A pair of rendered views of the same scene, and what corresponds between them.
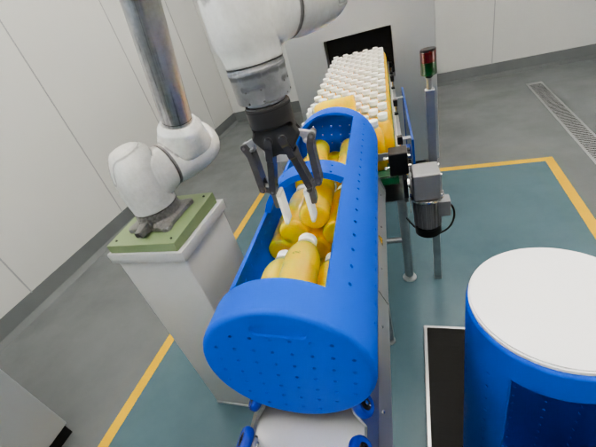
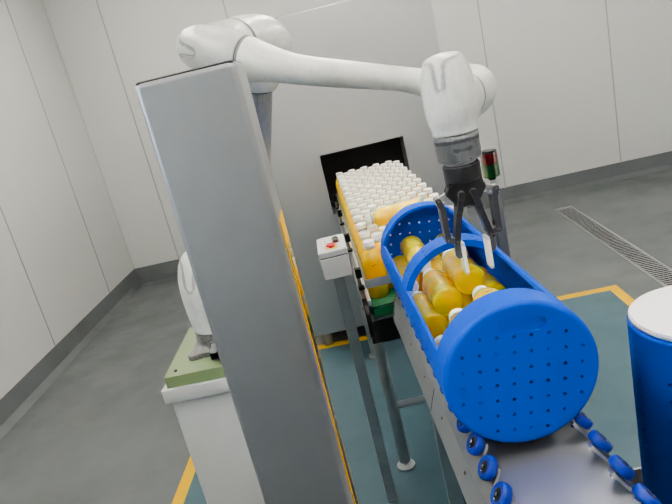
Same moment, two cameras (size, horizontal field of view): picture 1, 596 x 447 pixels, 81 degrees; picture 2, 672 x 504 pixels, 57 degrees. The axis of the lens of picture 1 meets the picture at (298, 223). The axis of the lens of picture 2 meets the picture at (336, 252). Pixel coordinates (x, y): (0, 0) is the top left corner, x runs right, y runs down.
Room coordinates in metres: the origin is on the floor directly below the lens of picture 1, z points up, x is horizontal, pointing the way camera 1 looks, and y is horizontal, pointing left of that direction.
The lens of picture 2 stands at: (-0.47, 0.68, 1.68)
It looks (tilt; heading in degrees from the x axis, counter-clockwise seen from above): 16 degrees down; 340
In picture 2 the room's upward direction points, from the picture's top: 14 degrees counter-clockwise
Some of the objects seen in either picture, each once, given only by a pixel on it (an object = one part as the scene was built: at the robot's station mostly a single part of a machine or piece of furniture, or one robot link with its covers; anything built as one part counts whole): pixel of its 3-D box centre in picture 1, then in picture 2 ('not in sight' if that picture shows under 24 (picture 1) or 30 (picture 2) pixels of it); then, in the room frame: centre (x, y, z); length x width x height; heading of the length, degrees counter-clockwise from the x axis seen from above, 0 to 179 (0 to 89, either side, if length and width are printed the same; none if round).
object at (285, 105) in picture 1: (274, 127); (464, 183); (0.58, -0.01, 1.40); 0.08 x 0.07 x 0.09; 70
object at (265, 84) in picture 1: (260, 82); (457, 147); (0.58, -0.01, 1.47); 0.09 x 0.09 x 0.06
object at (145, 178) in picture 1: (141, 176); (211, 283); (1.15, 0.46, 1.21); 0.18 x 0.16 x 0.22; 129
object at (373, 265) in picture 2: not in sight; (374, 270); (1.38, -0.12, 0.99); 0.07 x 0.07 x 0.19
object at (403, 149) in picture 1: (397, 161); not in sight; (1.18, -0.43, 0.95); 0.10 x 0.07 x 0.10; 70
